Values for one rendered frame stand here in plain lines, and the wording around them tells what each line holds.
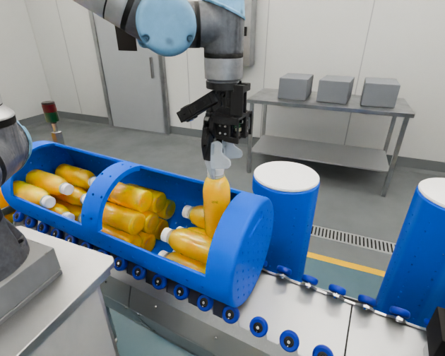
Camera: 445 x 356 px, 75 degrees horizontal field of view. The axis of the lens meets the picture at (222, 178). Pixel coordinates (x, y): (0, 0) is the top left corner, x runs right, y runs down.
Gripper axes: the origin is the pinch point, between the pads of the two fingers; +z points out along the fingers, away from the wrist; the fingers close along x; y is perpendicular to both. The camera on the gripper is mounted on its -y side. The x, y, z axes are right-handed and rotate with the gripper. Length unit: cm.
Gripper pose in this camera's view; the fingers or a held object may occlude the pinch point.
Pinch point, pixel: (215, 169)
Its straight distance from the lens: 67.4
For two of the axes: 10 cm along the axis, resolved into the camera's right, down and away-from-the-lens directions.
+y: 8.8, 2.2, -4.1
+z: 0.0, 8.9, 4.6
